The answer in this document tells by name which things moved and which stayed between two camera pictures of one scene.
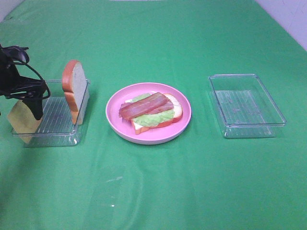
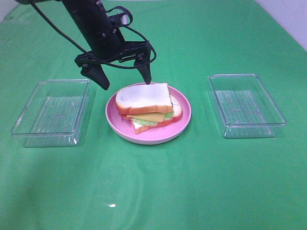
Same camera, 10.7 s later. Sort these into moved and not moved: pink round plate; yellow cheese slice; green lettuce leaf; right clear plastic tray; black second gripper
Moved: black second gripper; yellow cheese slice
Not moved: right clear plastic tray; green lettuce leaf; pink round plate
